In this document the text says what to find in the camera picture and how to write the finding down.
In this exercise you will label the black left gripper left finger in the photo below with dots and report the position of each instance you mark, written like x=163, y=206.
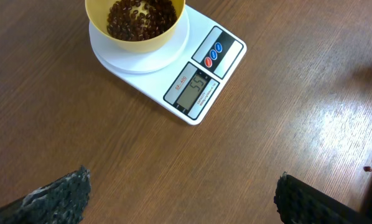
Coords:
x=62, y=201

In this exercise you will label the yellow plastic bowl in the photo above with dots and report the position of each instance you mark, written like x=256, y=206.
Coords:
x=98, y=10

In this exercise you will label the white digital kitchen scale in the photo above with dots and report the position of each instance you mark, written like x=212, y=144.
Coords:
x=186, y=74

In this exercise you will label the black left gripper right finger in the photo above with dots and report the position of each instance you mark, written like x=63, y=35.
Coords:
x=299, y=203

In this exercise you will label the stray red bean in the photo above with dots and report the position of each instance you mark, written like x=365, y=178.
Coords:
x=367, y=169

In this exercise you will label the red beans in bowl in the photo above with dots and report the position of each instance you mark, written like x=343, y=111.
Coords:
x=138, y=20

